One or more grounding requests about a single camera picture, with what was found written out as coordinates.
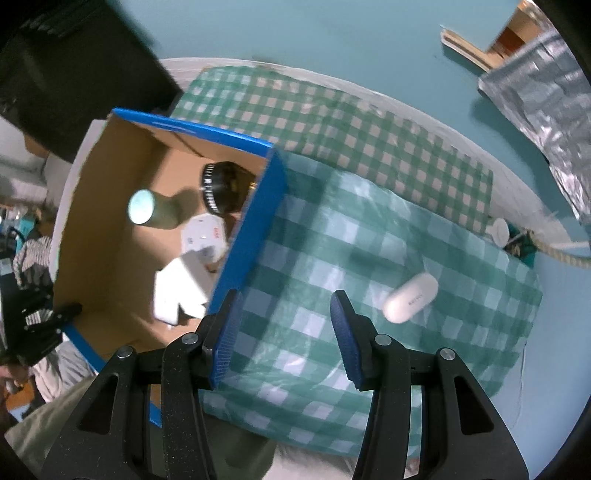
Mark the green checked plastic tablecloth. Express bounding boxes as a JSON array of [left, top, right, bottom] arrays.
[[198, 152, 543, 457]]

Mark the white octagonal hub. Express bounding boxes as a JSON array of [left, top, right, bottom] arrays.
[[181, 215, 229, 273]]

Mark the black round tin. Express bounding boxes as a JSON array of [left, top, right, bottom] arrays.
[[199, 161, 259, 217]]

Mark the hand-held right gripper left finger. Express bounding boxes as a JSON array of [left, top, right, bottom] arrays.
[[41, 290, 245, 480]]

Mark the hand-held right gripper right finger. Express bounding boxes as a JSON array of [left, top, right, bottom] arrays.
[[330, 290, 529, 480]]

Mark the green beige checked cloth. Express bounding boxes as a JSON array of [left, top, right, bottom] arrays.
[[171, 66, 494, 236]]

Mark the brown cardboard carton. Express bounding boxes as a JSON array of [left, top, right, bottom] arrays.
[[487, 0, 555, 61]]

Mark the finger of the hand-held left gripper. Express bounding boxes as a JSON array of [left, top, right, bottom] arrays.
[[21, 302, 83, 340]]

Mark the pale green round container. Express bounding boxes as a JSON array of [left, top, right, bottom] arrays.
[[128, 188, 181, 230]]

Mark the silver wall charger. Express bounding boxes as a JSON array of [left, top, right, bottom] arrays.
[[154, 256, 218, 326]]

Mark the beige braided rope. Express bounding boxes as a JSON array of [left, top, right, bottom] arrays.
[[531, 226, 591, 268]]

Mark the white round cap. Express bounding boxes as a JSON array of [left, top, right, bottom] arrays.
[[489, 218, 511, 245]]

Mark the striped grey cloth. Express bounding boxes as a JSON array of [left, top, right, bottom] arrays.
[[13, 236, 58, 287]]

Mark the black hanging garment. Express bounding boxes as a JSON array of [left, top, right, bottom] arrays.
[[0, 0, 183, 162]]

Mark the wooden strip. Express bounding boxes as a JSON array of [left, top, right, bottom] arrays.
[[441, 28, 492, 72]]

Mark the silver foil curtain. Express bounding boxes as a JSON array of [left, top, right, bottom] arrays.
[[478, 28, 591, 220]]

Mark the blue cardboard box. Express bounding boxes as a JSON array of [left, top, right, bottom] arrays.
[[48, 108, 289, 428]]

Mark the white oval case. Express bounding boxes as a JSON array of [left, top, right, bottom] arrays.
[[382, 272, 438, 324]]

